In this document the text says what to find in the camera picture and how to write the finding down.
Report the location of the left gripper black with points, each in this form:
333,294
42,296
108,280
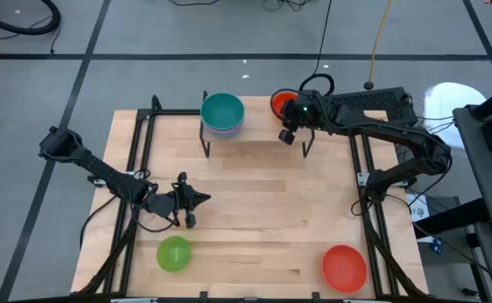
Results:
163,205

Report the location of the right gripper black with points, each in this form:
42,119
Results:
304,115

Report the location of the small orange plastic bowl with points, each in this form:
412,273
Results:
277,103

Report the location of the small green plastic bowl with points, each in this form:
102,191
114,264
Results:
174,253

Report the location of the large teal plastic bowl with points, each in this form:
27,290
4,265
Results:
222,109

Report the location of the small purple plastic bowl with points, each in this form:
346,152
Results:
222,131

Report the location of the large red plastic bowl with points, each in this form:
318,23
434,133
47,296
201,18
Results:
344,269

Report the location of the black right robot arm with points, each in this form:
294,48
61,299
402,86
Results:
397,132

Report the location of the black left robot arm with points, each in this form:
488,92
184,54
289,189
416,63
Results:
102,174

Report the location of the wooden shelf black metal legs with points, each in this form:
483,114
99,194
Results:
258,126

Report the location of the white paper sheet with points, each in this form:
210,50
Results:
418,208

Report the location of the white round bin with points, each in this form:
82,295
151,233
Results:
447,105

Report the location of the small blue object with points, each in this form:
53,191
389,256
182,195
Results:
437,247

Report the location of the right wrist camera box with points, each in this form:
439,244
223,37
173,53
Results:
287,137

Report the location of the black metal table frame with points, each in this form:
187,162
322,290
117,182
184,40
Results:
170,112

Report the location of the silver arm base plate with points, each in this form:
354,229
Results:
364,177
98,182

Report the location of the silver edge bracket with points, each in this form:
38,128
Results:
134,300
367,301

